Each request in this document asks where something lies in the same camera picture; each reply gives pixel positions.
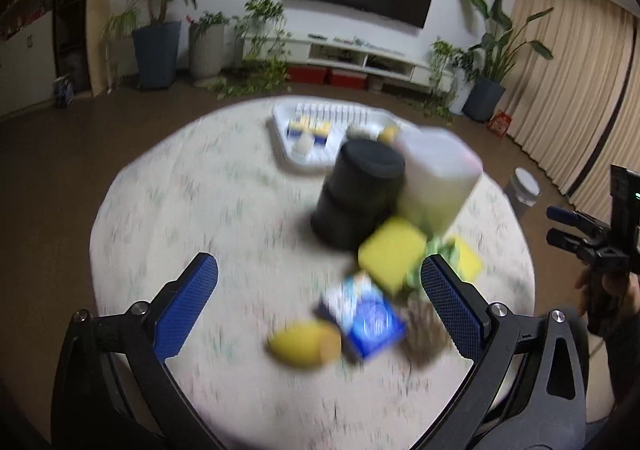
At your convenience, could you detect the red paper bag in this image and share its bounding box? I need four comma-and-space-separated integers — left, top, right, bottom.
489, 111, 513, 137

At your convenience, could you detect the green cloth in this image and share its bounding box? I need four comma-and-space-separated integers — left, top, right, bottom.
404, 234, 462, 300

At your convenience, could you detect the beige curtain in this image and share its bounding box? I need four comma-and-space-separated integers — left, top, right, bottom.
500, 0, 640, 218

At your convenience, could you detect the woven loofah pad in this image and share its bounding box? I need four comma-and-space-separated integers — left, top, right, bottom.
402, 294, 454, 367

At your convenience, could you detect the thin leafy plant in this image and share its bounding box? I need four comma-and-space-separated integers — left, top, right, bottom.
99, 0, 142, 93

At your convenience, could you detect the round table with floral tablecloth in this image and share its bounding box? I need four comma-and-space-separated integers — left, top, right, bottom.
90, 95, 539, 450

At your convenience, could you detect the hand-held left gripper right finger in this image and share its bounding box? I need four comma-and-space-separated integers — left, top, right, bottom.
415, 254, 587, 450

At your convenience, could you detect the person's right forearm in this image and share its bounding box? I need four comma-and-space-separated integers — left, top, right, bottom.
604, 315, 640, 437

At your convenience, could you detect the red storage box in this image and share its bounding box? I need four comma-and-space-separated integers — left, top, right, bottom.
287, 65, 329, 84
330, 71, 369, 90

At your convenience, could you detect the black cylindrical container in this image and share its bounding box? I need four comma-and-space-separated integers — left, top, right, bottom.
310, 139, 407, 252

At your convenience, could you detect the white plastic container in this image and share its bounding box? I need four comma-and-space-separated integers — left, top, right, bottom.
395, 126, 484, 237

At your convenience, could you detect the yellow sponge block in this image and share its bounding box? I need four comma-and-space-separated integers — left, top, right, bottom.
358, 217, 427, 294
449, 236, 484, 282

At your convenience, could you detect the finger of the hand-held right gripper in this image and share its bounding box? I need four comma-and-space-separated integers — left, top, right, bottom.
546, 228, 603, 262
546, 206, 611, 233

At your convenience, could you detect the tall tree in blue pot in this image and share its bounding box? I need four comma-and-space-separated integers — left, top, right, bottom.
117, 0, 197, 91

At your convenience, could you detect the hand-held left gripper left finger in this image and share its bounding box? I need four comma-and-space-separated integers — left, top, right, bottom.
50, 252, 222, 450

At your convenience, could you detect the white cartoon tissue pack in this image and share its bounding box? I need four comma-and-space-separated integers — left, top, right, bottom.
286, 116, 312, 139

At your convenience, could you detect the plant in grey ribbed pot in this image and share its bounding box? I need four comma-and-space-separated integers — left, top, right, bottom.
187, 11, 228, 81

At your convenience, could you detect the trailing green plant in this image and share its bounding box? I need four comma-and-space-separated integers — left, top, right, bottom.
207, 0, 293, 98

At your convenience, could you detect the large-leaf plant in blue pot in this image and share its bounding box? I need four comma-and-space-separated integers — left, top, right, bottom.
459, 0, 555, 124

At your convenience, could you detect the small bushy potted plant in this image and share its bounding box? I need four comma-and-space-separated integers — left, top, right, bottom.
400, 39, 473, 123

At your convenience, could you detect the blue tissue pack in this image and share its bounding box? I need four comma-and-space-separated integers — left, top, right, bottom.
319, 272, 407, 362

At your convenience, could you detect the yellow egg-shaped sponge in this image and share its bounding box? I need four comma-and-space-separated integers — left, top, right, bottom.
267, 320, 344, 370

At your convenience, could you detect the white plastic tray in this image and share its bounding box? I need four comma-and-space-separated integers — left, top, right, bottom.
272, 102, 426, 174

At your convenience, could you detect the small blue floor item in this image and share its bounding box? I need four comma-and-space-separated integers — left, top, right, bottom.
53, 76, 76, 108

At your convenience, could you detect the white TV cabinet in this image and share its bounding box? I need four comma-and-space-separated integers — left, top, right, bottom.
242, 32, 451, 93

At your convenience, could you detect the person's right hand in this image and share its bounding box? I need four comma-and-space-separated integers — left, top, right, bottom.
574, 268, 640, 326

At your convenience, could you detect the grey bin with white lid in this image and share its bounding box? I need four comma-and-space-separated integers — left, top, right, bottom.
502, 167, 542, 222

